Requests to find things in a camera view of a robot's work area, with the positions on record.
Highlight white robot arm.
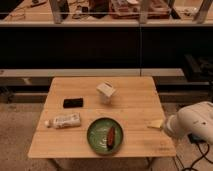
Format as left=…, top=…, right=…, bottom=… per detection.
left=147, top=101, right=213, bottom=145

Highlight black floor cables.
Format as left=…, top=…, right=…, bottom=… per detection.
left=173, top=134, right=213, bottom=171

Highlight red tray on workbench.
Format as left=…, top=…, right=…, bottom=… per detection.
left=109, top=0, right=171, bottom=19

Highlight black rectangular phone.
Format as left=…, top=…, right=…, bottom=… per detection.
left=63, top=98, right=83, bottom=108

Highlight black equipment on right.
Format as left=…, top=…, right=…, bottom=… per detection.
left=182, top=54, right=213, bottom=82

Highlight wooden folding table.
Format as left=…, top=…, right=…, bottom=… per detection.
left=28, top=77, right=176, bottom=158

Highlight white tube bottle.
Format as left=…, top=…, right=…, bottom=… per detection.
left=44, top=113, right=81, bottom=129

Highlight long workbench shelf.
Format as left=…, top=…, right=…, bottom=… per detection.
left=0, top=0, right=213, bottom=27

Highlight red-brown food piece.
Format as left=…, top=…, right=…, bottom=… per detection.
left=107, top=126, right=115, bottom=149

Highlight green ceramic bowl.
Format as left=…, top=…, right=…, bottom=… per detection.
left=87, top=117, right=124, bottom=155

